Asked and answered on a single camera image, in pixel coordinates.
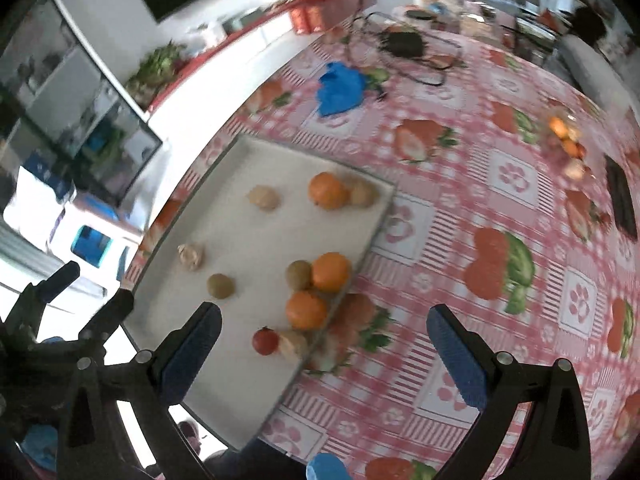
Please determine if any crumpled blue glove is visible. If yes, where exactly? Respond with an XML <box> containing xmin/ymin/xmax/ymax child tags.
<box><xmin>315</xmin><ymin>61</ymin><xmax>369</xmax><ymax>117</ymax></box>

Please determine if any blue rounded object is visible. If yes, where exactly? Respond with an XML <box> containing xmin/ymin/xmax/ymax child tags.
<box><xmin>305</xmin><ymin>452</ymin><xmax>352</xmax><ymax>480</ymax></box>

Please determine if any black bag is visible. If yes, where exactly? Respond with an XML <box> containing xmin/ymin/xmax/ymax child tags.
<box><xmin>569</xmin><ymin>4</ymin><xmax>617</xmax><ymax>47</ymax></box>

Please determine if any small red printed box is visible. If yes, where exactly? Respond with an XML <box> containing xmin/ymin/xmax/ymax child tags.
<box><xmin>292</xmin><ymin>4</ymin><xmax>332</xmax><ymax>37</ymax></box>

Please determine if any green kiwi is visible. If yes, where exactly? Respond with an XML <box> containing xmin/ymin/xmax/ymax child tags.
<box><xmin>206</xmin><ymin>272</ymin><xmax>236</xmax><ymax>300</ymax></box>
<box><xmin>284</xmin><ymin>259</ymin><xmax>314</xmax><ymax>291</ymax></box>
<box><xmin>348</xmin><ymin>178</ymin><xmax>379</xmax><ymax>209</ymax></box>

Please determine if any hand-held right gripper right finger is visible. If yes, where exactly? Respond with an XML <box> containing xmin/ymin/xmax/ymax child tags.
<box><xmin>426</xmin><ymin>303</ymin><xmax>594</xmax><ymax>480</ymax></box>

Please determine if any glass door cabinet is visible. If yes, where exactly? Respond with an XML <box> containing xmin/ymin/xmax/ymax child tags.
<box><xmin>0</xmin><ymin>0</ymin><xmax>164</xmax><ymax>207</ymax></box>

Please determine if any red case smartphone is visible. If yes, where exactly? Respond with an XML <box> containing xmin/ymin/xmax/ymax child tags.
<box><xmin>603</xmin><ymin>154</ymin><xmax>639</xmax><ymax>242</ymax></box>

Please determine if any glass fruit bowl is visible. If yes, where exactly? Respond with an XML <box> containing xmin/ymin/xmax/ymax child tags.
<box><xmin>541</xmin><ymin>109</ymin><xmax>595</xmax><ymax>182</ymax></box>

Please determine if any black power adapter with cable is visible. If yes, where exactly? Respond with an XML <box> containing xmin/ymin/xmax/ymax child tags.
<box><xmin>349</xmin><ymin>9</ymin><xmax>467</xmax><ymax>87</ymax></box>

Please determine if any white low sideboard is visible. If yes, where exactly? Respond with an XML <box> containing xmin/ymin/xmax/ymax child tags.
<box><xmin>144</xmin><ymin>6</ymin><xmax>302</xmax><ymax>127</ymax></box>

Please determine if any red plaid printed tablecloth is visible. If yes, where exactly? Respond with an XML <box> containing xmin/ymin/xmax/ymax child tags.
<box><xmin>121</xmin><ymin>4</ymin><xmax>640</xmax><ymax>480</ymax></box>

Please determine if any person's left hand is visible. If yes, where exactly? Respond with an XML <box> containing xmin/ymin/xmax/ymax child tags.
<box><xmin>17</xmin><ymin>422</ymin><xmax>59</xmax><ymax>474</ymax></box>

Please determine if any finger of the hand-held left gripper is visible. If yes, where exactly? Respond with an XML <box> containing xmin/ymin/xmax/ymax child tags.
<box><xmin>77</xmin><ymin>287</ymin><xmax>136</xmax><ymax>361</ymax></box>
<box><xmin>10</xmin><ymin>260</ymin><xmax>82</xmax><ymax>333</ymax></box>

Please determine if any small red tomato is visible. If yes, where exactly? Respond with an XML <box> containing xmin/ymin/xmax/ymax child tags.
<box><xmin>251</xmin><ymin>326</ymin><xmax>280</xmax><ymax>357</ymax></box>

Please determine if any husked physalis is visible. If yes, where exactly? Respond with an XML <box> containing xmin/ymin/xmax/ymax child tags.
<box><xmin>177</xmin><ymin>243</ymin><xmax>206</xmax><ymax>272</ymax></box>
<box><xmin>246</xmin><ymin>184</ymin><xmax>282</xmax><ymax>213</ymax></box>
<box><xmin>277</xmin><ymin>330</ymin><xmax>309</xmax><ymax>360</ymax></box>

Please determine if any white blue storage box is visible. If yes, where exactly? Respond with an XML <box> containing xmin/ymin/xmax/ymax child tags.
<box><xmin>46</xmin><ymin>194</ymin><xmax>142</xmax><ymax>287</ymax></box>

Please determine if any green potted plant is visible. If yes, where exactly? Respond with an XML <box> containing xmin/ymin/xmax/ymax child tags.
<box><xmin>126</xmin><ymin>41</ymin><xmax>189</xmax><ymax>102</ymax></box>

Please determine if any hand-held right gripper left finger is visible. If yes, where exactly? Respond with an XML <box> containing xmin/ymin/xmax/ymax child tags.
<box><xmin>55</xmin><ymin>301</ymin><xmax>223</xmax><ymax>480</ymax></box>

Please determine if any white tray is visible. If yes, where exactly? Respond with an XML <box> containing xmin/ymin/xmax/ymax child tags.
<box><xmin>122</xmin><ymin>132</ymin><xmax>397</xmax><ymax>452</ymax></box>

